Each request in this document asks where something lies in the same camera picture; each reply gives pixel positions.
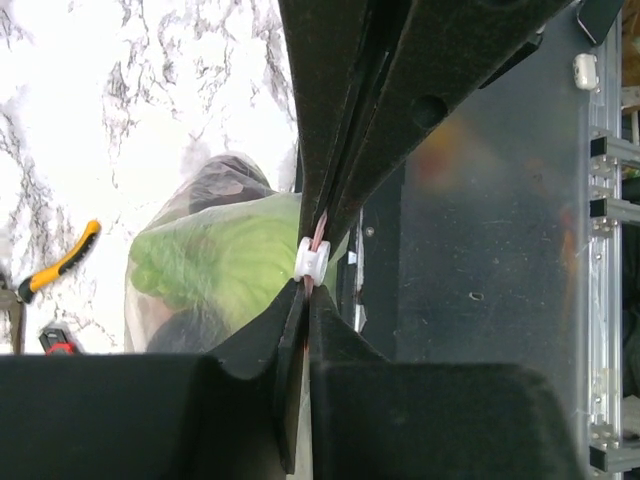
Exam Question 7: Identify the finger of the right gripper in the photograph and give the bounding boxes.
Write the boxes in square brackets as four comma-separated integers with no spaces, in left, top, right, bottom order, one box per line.
[324,1,566,243]
[279,1,395,240]

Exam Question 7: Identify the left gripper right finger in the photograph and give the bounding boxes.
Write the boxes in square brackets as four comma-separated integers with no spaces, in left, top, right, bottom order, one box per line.
[309,287,584,479]

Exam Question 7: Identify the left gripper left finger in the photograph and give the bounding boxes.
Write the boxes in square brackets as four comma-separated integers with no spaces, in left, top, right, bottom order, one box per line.
[1,284,306,479]

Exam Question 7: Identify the purple eggplant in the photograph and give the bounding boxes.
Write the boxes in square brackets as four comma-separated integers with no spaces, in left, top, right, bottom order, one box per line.
[188,155,274,214]

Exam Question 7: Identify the green cabbage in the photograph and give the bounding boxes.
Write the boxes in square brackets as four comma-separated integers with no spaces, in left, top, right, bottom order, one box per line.
[130,193,301,331]

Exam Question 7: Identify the clear zip top bag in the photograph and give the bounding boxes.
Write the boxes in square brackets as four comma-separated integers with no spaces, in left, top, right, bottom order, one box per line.
[122,153,351,354]

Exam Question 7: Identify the red black utility knife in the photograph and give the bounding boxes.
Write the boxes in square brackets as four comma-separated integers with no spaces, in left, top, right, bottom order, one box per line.
[39,324,79,355]

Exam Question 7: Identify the yellow handled pliers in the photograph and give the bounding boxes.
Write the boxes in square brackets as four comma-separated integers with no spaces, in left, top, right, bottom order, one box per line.
[1,220,102,354]

